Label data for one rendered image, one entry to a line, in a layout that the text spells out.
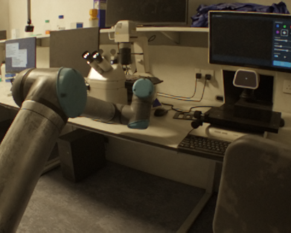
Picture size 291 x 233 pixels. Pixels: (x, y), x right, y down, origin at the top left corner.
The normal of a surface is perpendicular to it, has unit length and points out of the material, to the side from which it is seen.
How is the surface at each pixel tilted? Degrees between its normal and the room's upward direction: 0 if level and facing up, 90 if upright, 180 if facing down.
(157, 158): 90
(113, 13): 86
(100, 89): 90
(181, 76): 90
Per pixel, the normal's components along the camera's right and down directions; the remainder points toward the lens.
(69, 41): -0.53, 0.19
